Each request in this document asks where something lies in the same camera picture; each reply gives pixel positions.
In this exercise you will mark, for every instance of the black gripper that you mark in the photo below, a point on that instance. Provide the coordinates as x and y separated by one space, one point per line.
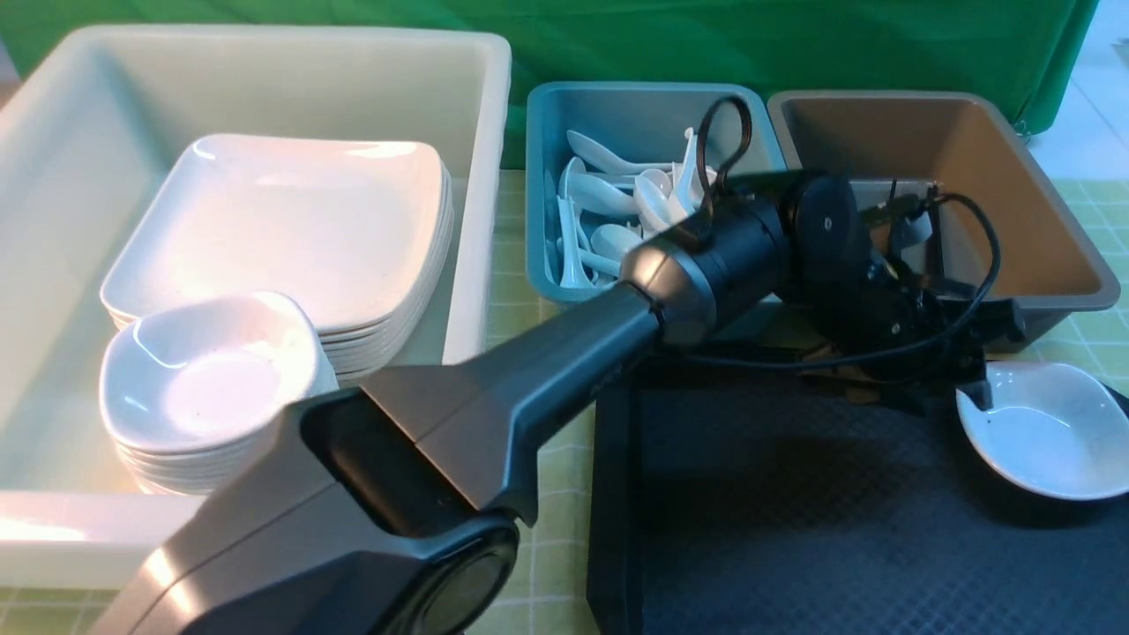
899 327

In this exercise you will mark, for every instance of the white bowl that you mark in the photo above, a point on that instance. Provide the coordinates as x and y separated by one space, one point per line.
1052 429

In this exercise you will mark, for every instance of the white spoon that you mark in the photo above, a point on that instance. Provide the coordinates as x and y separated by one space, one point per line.
595 154
685 197

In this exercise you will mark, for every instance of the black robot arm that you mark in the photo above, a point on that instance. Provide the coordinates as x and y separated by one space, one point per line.
391 507

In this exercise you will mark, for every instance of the brown plastic bin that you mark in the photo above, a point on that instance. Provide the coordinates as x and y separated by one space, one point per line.
963 144

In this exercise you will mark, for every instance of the black serving tray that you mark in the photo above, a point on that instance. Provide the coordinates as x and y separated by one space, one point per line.
731 502

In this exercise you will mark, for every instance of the green backdrop cloth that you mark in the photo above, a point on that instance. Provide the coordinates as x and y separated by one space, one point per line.
1017 55

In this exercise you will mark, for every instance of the teal plastic bin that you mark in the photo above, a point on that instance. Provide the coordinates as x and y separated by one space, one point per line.
640 122

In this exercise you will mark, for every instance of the green checked tablecloth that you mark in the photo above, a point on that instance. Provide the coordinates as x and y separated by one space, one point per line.
547 547

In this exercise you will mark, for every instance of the stack of white square plates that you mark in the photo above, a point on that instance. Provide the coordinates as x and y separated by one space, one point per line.
356 233

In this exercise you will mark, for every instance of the stack of white bowls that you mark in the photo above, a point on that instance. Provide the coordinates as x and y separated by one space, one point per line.
185 393

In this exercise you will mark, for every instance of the large white plastic tub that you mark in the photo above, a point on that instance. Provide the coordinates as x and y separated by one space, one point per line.
86 142

